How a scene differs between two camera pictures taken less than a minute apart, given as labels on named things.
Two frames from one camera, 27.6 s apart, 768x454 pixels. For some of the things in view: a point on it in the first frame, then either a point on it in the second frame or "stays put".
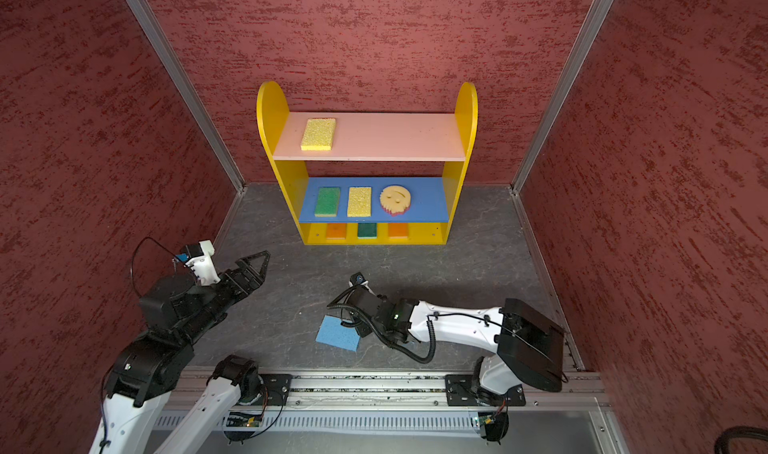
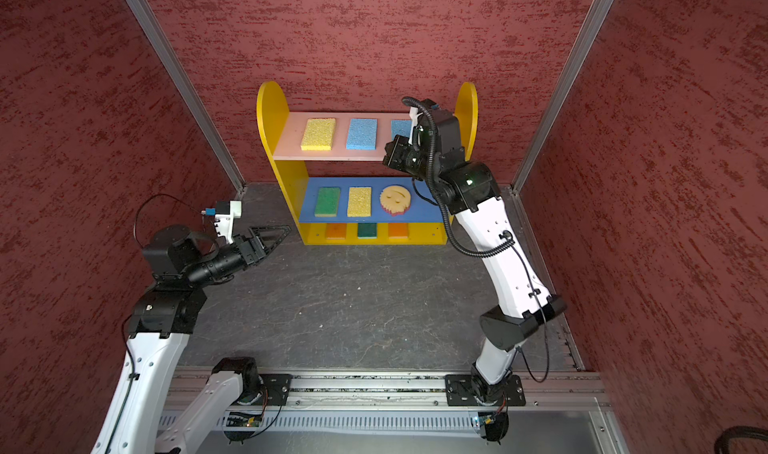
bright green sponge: [327, 202] stays put
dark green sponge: [367, 231] stays put
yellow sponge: [359, 202] stays put
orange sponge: [398, 230] stays put
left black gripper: [235, 278] to [252, 248]
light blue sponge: [332, 332] to [362, 134]
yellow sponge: [319, 134] stays put
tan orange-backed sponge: [336, 231] stays put
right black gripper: [362, 329] to [398, 157]
